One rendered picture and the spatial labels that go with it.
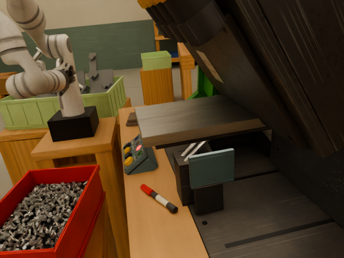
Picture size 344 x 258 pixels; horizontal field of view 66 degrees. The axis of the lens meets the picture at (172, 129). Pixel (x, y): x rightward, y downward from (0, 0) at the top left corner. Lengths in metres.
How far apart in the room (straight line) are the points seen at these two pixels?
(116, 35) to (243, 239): 7.53
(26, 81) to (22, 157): 0.95
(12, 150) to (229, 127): 1.43
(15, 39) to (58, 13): 7.46
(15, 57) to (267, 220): 0.72
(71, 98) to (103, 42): 6.81
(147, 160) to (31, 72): 0.39
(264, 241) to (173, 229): 0.18
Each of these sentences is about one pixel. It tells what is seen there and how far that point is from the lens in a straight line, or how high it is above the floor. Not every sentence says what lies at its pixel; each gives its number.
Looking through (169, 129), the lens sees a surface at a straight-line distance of 0.44.
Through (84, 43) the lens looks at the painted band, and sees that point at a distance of 8.12.
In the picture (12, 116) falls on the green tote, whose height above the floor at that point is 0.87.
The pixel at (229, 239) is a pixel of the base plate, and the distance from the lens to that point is 0.56.
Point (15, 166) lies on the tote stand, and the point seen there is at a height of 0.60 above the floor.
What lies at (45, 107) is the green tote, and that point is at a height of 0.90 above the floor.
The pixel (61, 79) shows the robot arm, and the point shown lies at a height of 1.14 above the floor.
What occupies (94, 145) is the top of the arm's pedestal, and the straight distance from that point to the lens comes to 1.12.
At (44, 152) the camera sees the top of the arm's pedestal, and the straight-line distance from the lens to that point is 1.18.
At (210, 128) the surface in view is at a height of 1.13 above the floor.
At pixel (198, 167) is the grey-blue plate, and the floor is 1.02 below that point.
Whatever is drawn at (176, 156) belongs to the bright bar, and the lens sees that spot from 0.60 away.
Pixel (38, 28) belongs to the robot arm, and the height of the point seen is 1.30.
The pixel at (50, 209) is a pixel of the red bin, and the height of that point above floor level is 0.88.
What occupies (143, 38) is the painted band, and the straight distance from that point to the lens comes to 7.79.
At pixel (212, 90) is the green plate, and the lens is 0.64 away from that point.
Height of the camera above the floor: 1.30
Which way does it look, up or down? 23 degrees down
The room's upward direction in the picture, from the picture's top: 6 degrees counter-clockwise
